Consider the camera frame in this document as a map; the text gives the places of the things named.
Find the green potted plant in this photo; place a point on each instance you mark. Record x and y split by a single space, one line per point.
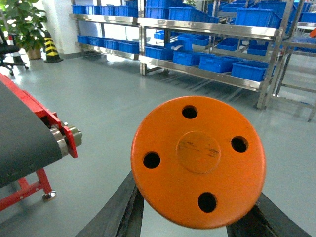
26 19

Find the orange cylindrical cap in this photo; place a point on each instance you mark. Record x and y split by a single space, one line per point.
198 162

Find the yellow black traffic cone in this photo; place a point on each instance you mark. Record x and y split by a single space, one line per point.
52 55

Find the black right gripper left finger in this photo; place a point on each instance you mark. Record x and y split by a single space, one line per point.
121 216

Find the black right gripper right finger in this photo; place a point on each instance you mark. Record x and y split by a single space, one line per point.
265 219

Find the red conveyor frame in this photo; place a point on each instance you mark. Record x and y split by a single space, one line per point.
31 138

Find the steel shelf rack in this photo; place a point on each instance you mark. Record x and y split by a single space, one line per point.
245 55

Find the black office chair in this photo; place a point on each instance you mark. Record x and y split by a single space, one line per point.
5 49

